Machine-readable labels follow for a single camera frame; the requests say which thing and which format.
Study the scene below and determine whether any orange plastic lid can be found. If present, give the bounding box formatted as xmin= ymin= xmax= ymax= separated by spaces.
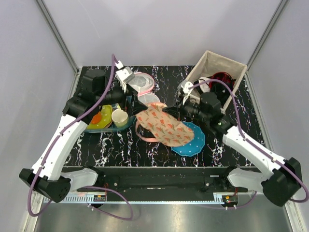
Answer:
xmin=90 ymin=112 xmax=102 ymax=124

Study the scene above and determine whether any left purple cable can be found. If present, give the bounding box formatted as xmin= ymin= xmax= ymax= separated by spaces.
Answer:
xmin=27 ymin=53 xmax=134 ymax=220

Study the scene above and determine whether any purple cable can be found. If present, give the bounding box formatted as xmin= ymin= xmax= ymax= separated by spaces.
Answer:
xmin=27 ymin=53 xmax=134 ymax=220
xmin=190 ymin=79 xmax=309 ymax=210

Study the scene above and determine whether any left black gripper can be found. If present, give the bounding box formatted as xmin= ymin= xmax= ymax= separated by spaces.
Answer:
xmin=97 ymin=80 xmax=148 ymax=116

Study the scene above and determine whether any white round mesh bra bag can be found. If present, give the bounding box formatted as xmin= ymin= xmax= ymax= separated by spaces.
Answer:
xmin=129 ymin=72 xmax=160 ymax=105

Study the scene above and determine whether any cream cup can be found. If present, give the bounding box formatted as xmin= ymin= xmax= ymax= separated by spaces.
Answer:
xmin=112 ymin=109 xmax=128 ymax=128

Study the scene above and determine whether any left aluminium frame post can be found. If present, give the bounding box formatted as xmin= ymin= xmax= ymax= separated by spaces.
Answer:
xmin=35 ymin=0 xmax=79 ymax=73

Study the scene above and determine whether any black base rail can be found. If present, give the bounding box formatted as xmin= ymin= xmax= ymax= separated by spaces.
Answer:
xmin=70 ymin=166 xmax=264 ymax=203

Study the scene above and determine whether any red and black bra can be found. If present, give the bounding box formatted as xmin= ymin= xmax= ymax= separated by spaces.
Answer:
xmin=208 ymin=72 xmax=235 ymax=105

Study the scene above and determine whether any teal plastic bin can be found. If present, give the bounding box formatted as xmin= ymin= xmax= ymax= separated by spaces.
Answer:
xmin=84 ymin=104 xmax=135 ymax=133

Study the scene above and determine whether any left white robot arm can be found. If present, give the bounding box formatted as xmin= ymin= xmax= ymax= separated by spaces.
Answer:
xmin=19 ymin=67 xmax=147 ymax=203

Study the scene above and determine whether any blue polka dot plate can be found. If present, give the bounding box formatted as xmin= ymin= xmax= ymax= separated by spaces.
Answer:
xmin=171 ymin=122 xmax=205 ymax=157

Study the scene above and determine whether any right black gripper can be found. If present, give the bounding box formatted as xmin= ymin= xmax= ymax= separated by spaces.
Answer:
xmin=163 ymin=93 xmax=210 ymax=123

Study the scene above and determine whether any yellow polka dot plate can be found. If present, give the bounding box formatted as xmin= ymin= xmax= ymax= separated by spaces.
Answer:
xmin=86 ymin=105 xmax=113 ymax=130

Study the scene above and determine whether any aluminium frame post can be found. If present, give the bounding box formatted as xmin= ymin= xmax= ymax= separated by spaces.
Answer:
xmin=247 ymin=0 xmax=290 ymax=70
xmin=35 ymin=0 xmax=79 ymax=73

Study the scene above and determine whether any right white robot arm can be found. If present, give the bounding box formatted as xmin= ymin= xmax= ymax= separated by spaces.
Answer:
xmin=163 ymin=93 xmax=302 ymax=207

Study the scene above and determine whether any right aluminium frame post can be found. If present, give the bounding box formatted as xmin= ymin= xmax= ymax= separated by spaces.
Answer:
xmin=247 ymin=0 xmax=290 ymax=70

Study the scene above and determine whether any floral mesh laundry bag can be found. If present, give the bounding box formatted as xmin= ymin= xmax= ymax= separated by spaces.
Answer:
xmin=135 ymin=102 xmax=195 ymax=147

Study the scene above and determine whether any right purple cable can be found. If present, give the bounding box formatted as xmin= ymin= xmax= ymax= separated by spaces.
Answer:
xmin=190 ymin=79 xmax=309 ymax=210

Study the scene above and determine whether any wicker basket with liner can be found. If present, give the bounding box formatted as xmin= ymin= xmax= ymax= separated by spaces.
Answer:
xmin=185 ymin=51 xmax=247 ymax=113

